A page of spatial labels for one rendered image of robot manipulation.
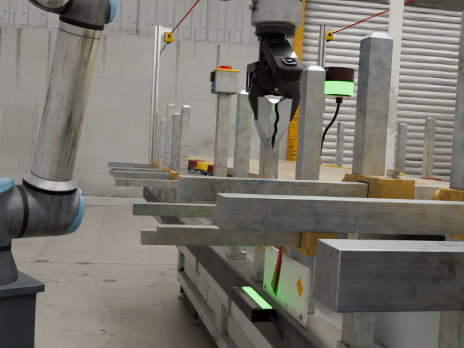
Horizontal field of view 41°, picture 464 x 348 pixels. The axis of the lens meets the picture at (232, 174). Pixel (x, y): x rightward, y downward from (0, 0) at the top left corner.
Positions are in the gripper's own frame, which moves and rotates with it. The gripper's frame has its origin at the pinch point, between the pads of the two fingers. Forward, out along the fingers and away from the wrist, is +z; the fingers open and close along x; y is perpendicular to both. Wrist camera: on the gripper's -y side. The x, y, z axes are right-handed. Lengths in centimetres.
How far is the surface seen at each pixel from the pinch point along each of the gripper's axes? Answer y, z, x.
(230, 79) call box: 75, -17, -9
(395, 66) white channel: 157, -36, -106
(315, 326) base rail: -8.0, 31.0, -7.4
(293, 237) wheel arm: -4.0, 16.6, -3.9
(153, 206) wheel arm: 46, 18, 15
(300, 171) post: 0.8, 5.2, -5.9
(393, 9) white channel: 158, -61, -103
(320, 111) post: 0.1, -5.8, -8.7
